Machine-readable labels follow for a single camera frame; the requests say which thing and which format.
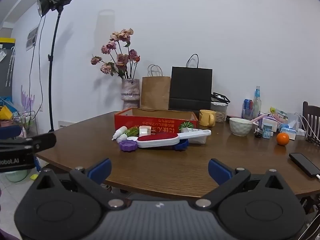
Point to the white plug adapter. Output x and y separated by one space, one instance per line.
144 130

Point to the clear container black lid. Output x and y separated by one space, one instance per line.
220 110

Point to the green striped ball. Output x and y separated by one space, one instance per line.
187 125

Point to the black studio light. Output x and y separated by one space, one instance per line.
56 1

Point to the yellow mug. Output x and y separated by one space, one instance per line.
207 118

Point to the green plastic item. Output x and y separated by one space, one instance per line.
132 131

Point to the blue lid white inside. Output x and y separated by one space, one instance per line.
132 138

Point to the black paper bag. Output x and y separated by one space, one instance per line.
190 87

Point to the clear plastic bottle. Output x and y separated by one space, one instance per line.
256 105

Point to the small black round item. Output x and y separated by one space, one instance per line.
258 135

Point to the yellow paper item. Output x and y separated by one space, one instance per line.
5 113

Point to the pink spoon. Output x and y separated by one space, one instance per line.
259 118

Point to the orange fruit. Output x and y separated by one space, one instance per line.
282 139

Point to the red cardboard box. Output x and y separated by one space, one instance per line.
160 123

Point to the blue drink can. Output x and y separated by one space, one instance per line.
247 108

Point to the pale green basin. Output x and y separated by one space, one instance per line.
16 176

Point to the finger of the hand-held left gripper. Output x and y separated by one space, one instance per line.
42 140

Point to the white lint brush red pad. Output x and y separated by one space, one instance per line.
158 140

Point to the white dropper bottle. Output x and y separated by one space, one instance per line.
122 138
119 132

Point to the dark wooden chair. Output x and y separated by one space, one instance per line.
311 120

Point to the black smartphone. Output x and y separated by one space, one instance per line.
303 164

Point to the white blue small box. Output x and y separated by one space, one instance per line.
268 128

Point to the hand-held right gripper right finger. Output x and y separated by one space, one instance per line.
219 171

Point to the tissue pack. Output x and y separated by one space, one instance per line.
288 132

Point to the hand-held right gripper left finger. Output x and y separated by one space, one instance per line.
100 170

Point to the white bowl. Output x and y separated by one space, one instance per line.
240 127

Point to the brown paper bag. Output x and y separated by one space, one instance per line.
155 92

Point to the wall poster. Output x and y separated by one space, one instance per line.
32 38

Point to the black light stand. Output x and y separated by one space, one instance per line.
52 80

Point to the dried pink flowers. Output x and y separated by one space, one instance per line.
120 55

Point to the purple notched lid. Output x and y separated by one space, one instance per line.
128 146

